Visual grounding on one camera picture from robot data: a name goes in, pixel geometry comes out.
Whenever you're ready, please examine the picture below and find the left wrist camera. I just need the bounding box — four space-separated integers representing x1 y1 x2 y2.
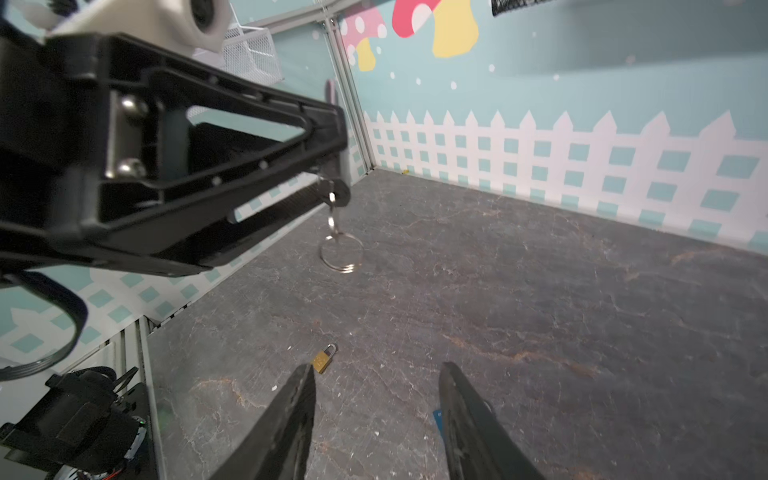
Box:
10 1 233 56

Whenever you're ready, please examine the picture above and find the blue padlock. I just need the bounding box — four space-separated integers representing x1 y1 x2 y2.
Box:
432 409 445 439

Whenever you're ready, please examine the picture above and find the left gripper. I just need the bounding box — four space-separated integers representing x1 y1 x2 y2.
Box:
1 19 120 282

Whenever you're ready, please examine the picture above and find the brass padlock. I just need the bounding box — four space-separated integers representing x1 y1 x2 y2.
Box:
311 343 338 374

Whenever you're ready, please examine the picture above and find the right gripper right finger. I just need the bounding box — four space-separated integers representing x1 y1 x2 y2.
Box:
439 362 544 479

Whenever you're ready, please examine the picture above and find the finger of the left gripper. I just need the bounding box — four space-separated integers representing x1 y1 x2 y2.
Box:
61 34 348 240
160 178 351 270

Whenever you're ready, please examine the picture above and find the black wire basket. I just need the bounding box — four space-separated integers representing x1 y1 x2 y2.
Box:
490 0 551 17

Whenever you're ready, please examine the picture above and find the white wire basket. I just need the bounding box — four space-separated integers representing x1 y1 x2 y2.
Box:
193 23 284 86

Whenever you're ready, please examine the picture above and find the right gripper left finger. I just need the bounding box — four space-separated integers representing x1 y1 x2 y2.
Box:
212 364 316 480

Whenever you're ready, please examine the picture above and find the silver key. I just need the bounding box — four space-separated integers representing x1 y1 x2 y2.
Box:
317 147 364 274

